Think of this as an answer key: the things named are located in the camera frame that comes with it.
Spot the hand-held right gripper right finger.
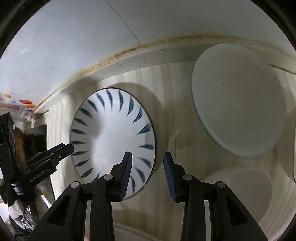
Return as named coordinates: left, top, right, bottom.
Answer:
left=163, top=152, right=270, bottom=241

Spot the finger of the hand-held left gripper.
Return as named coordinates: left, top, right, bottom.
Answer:
left=27, top=143, right=66, bottom=165
left=50, top=144, right=75, bottom=166

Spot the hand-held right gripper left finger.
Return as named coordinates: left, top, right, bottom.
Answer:
left=26, top=151, right=133, bottom=241

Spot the blue leaf pattern plate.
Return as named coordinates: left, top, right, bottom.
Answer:
left=70, top=88, right=157, bottom=199

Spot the white bowl with blue rim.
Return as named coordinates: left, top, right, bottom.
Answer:
left=191, top=43, right=285, bottom=157

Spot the person's left hand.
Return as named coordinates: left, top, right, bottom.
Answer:
left=8, top=198, right=27, bottom=220

